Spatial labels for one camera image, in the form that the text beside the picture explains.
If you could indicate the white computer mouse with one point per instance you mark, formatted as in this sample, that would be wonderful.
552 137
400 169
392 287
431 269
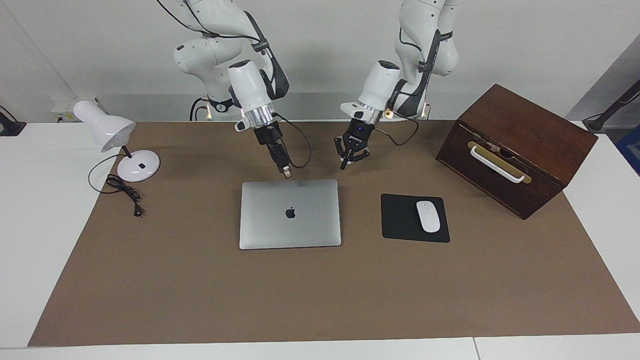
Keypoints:
428 217

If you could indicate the brown table mat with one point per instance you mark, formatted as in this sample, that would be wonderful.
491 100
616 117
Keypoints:
300 300

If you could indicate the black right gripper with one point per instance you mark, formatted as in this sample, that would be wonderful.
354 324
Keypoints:
268 136

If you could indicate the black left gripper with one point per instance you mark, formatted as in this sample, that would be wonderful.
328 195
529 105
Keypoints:
360 132

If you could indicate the blue object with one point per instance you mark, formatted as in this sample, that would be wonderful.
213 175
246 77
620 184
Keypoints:
631 150

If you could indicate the white desk lamp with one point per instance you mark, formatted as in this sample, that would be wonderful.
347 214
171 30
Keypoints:
140 170

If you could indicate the black table clamp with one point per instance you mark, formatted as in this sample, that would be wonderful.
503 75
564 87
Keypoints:
12 129

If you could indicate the black stand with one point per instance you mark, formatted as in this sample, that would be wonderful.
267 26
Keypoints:
600 120

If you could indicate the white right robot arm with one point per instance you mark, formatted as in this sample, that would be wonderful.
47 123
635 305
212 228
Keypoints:
250 85

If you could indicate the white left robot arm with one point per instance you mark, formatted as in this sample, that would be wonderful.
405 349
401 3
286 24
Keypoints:
380 85

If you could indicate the white power strip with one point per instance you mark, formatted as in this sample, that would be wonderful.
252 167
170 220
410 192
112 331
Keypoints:
62 107

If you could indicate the black mouse pad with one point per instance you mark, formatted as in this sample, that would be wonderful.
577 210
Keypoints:
397 220

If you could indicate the dark brown wooden box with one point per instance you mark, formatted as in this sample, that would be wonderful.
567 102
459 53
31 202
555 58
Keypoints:
525 125

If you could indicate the silver grey laptop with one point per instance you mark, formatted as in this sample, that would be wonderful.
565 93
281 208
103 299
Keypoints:
310 225

